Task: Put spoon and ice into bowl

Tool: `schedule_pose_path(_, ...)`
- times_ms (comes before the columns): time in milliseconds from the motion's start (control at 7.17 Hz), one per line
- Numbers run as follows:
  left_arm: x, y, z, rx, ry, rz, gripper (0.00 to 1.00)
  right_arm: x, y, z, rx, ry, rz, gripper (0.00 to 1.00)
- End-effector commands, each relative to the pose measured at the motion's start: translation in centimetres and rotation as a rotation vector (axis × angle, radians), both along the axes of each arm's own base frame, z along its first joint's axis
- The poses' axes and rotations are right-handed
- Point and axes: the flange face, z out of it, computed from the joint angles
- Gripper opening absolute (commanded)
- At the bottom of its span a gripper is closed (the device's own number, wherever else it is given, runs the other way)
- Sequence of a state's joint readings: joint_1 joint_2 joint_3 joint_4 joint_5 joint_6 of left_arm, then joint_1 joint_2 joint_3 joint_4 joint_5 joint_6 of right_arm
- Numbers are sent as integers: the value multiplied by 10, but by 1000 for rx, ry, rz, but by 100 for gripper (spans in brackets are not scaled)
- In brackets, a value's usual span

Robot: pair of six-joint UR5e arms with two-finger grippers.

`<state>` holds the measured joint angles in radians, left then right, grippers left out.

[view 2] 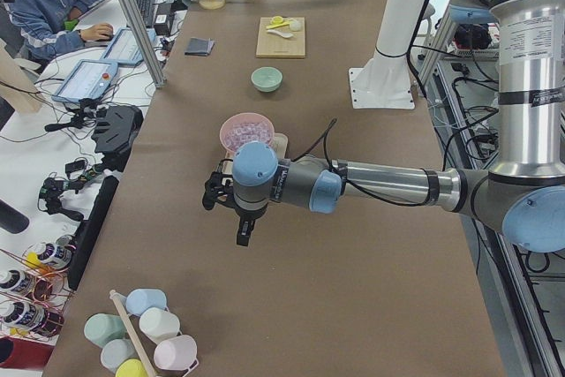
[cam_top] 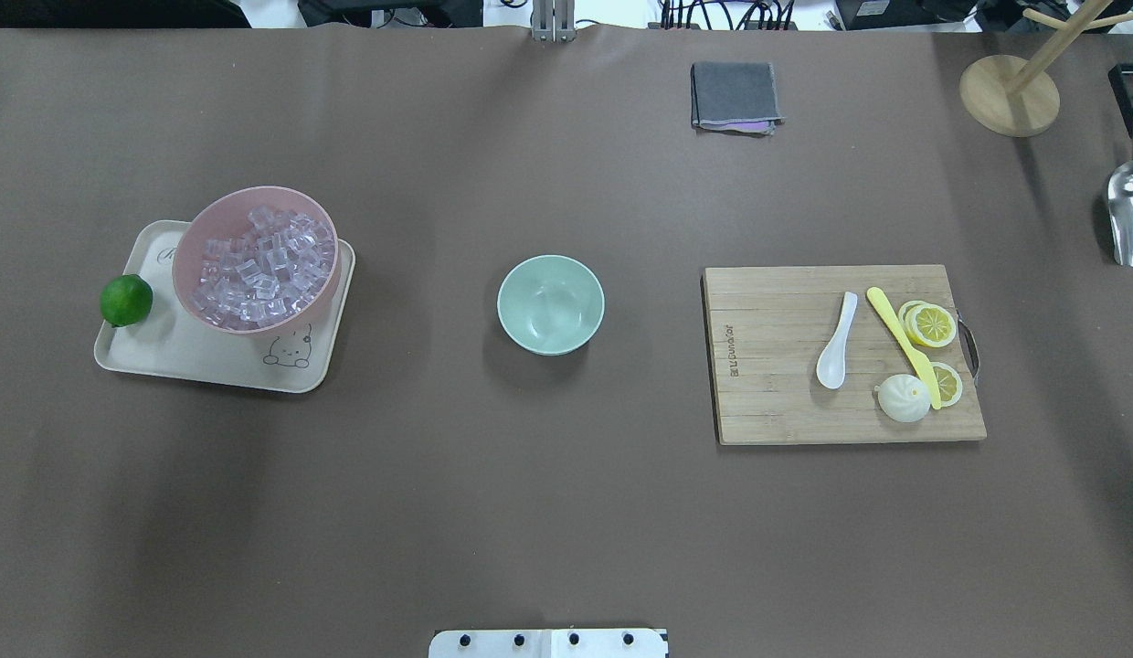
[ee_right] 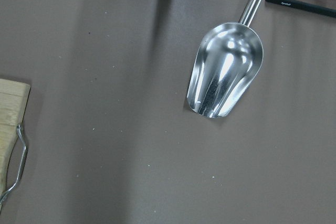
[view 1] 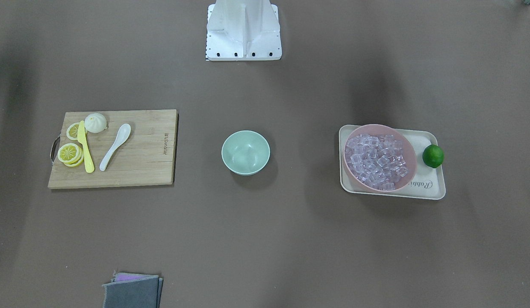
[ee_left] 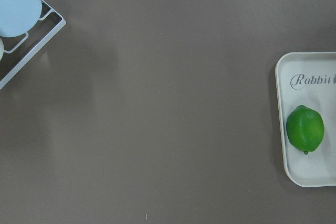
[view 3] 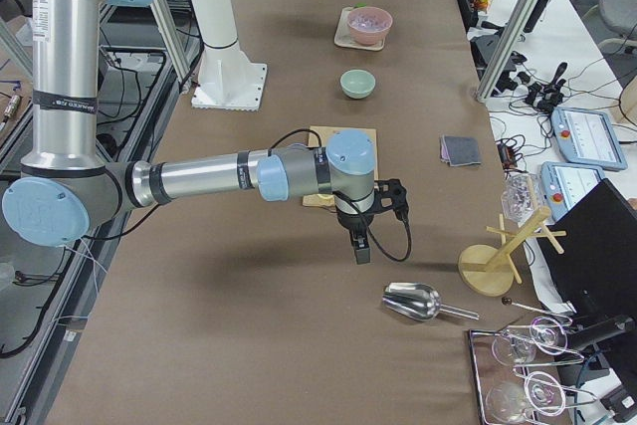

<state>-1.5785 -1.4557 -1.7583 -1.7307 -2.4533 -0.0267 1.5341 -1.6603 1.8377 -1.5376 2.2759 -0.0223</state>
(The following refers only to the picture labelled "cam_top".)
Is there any white ceramic spoon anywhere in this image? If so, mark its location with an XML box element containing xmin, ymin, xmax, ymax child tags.
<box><xmin>813</xmin><ymin>292</ymin><xmax>858</xmax><ymax>390</ymax></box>

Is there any mint green bowl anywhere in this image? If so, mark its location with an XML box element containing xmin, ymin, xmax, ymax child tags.
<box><xmin>496</xmin><ymin>254</ymin><xmax>607</xmax><ymax>356</ymax></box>

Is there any clear ice cubes pile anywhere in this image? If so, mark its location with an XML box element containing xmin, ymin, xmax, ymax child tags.
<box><xmin>179</xmin><ymin>204</ymin><xmax>338</xmax><ymax>333</ymax></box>

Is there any pink bowl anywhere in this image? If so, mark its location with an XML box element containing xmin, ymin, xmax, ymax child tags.
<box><xmin>171</xmin><ymin>185</ymin><xmax>353</xmax><ymax>337</ymax></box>

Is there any bamboo cutting board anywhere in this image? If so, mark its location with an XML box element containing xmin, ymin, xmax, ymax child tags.
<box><xmin>702</xmin><ymin>265</ymin><xmax>987</xmax><ymax>446</ymax></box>

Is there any grey folded cloth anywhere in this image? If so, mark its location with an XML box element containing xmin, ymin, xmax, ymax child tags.
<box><xmin>689</xmin><ymin>61</ymin><xmax>787</xmax><ymax>136</ymax></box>

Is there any white steamed bun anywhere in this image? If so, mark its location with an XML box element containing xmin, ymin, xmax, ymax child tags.
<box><xmin>874</xmin><ymin>374</ymin><xmax>931</xmax><ymax>422</ymax></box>

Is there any yellow plastic knife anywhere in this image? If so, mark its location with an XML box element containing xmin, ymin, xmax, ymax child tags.
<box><xmin>864</xmin><ymin>287</ymin><xmax>942</xmax><ymax>409</ymax></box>

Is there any upper lemon slice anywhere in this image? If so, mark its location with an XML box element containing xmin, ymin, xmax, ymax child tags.
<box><xmin>897</xmin><ymin>300</ymin><xmax>959</xmax><ymax>348</ymax></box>

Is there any lemon slice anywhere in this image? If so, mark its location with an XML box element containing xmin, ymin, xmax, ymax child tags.
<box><xmin>931</xmin><ymin>361</ymin><xmax>964</xmax><ymax>408</ymax></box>
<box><xmin>897</xmin><ymin>300</ymin><xmax>959</xmax><ymax>348</ymax></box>

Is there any lower lemon slice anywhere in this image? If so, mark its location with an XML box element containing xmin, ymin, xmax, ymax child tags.
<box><xmin>931</xmin><ymin>361</ymin><xmax>964</xmax><ymax>408</ymax></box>

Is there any beige plastic tray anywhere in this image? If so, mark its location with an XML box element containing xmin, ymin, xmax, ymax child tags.
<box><xmin>93</xmin><ymin>220</ymin><xmax>356</xmax><ymax>393</ymax></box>

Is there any green lime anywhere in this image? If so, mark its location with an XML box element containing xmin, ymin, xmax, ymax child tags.
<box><xmin>99</xmin><ymin>274</ymin><xmax>154</xmax><ymax>326</ymax></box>

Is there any wooden mug tree stand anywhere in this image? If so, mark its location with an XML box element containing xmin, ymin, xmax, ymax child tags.
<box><xmin>959</xmin><ymin>1</ymin><xmax>1133</xmax><ymax>138</ymax></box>

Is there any black device at edge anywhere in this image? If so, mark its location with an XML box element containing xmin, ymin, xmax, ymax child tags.
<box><xmin>1108</xmin><ymin>62</ymin><xmax>1133</xmax><ymax>137</ymax></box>

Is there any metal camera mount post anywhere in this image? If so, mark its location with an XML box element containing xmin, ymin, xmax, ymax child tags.
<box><xmin>529</xmin><ymin>0</ymin><xmax>577</xmax><ymax>43</ymax></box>

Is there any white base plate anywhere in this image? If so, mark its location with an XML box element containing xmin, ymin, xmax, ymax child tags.
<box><xmin>428</xmin><ymin>629</ymin><xmax>670</xmax><ymax>657</ymax></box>

